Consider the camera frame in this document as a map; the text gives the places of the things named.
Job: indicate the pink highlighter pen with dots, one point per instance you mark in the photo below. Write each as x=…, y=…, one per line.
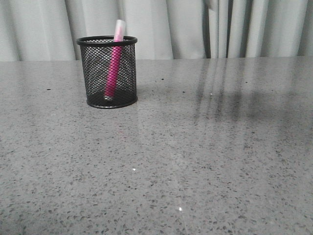
x=115, y=61

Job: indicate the black mesh pen holder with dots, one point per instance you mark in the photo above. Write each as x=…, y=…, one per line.
x=96, y=55

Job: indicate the grey curtain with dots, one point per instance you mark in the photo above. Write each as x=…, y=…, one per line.
x=33, y=30

